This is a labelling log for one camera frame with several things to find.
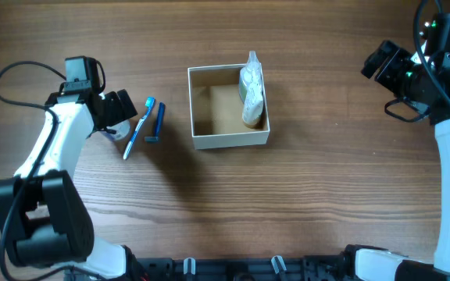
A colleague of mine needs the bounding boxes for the cotton swab tub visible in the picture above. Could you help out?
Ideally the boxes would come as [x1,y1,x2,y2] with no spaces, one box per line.
[102,119,130,142]

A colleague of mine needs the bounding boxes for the blue white toothbrush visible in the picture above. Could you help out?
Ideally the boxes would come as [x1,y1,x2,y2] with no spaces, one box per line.
[123,97,155,160]

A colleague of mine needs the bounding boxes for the white squeeze tube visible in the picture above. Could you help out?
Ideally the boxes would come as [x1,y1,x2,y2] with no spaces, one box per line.
[242,82,263,127]

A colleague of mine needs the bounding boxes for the clear bottle with dark liquid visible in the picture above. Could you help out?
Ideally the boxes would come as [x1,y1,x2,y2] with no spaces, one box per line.
[239,51,262,103]

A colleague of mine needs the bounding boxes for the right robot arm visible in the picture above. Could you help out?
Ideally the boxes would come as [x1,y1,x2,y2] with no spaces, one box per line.
[349,41,450,280]

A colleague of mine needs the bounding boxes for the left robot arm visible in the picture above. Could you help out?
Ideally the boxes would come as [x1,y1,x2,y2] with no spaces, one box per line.
[0,90,148,280]

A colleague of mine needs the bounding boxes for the blue disposable razor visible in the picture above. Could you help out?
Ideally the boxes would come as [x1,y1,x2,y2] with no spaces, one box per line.
[145,102,166,143]

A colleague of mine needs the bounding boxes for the white cardboard box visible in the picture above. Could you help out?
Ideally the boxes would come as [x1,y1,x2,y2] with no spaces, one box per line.
[187,63,270,150]

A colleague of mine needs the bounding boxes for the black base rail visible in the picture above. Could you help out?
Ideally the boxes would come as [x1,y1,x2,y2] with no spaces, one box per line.
[121,255,355,281]

